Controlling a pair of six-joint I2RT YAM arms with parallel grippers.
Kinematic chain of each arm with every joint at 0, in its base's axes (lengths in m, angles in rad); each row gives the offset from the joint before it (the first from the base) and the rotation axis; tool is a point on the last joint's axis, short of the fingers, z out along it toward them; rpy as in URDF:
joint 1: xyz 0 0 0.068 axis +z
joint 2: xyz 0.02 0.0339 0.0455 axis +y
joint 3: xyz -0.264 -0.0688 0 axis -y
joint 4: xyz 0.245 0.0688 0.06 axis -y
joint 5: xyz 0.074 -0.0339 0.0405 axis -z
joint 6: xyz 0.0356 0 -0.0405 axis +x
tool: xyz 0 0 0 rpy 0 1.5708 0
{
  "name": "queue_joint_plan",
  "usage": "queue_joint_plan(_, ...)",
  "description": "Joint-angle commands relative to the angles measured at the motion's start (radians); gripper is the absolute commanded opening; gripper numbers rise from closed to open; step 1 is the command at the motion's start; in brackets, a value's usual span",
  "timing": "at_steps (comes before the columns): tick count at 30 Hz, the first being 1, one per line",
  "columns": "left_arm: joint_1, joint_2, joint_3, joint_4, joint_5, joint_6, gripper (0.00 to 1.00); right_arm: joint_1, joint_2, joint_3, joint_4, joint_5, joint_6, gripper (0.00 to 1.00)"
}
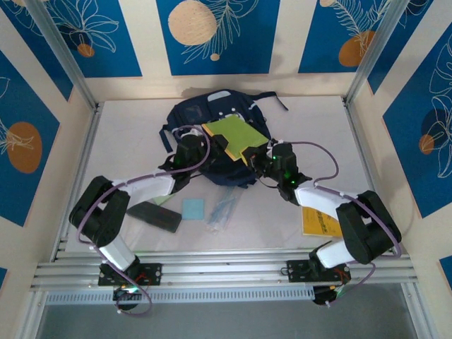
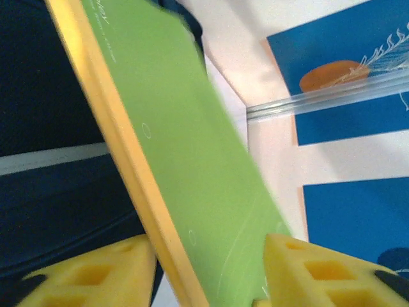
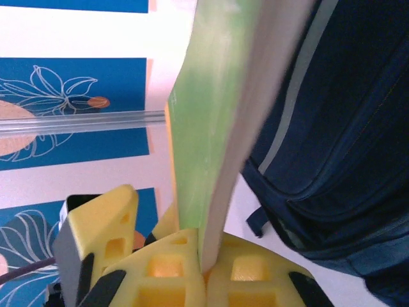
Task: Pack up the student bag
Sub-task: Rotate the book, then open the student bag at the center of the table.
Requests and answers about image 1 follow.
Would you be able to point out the black base controller board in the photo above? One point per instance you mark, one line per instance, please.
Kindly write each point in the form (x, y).
(326, 296)
(125, 298)

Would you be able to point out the aluminium table side rail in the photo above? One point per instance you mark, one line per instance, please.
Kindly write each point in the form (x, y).
(356, 130)
(76, 183)

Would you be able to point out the aluminium frame post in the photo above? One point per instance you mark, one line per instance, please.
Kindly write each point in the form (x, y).
(63, 53)
(377, 53)

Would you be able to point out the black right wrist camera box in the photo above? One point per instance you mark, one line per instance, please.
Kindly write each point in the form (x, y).
(284, 153)

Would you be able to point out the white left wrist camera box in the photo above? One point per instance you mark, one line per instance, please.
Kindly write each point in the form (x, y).
(192, 132)

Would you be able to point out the clear packet of pens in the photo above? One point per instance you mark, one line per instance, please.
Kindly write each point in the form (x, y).
(222, 212)

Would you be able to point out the lime green notebook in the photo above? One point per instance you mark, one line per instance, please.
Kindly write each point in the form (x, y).
(236, 134)

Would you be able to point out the black pencil case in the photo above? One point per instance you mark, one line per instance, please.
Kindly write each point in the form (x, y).
(159, 217)

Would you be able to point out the navy blue backpack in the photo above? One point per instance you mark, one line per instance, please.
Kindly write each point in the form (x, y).
(190, 116)

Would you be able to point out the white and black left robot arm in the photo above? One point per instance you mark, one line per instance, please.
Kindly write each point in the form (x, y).
(106, 215)

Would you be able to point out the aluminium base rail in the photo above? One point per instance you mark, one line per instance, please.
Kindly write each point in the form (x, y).
(226, 268)

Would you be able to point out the blue sticky note pad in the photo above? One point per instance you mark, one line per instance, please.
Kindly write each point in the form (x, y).
(193, 209)

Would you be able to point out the yellow booklet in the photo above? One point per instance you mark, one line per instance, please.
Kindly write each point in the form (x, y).
(314, 222)

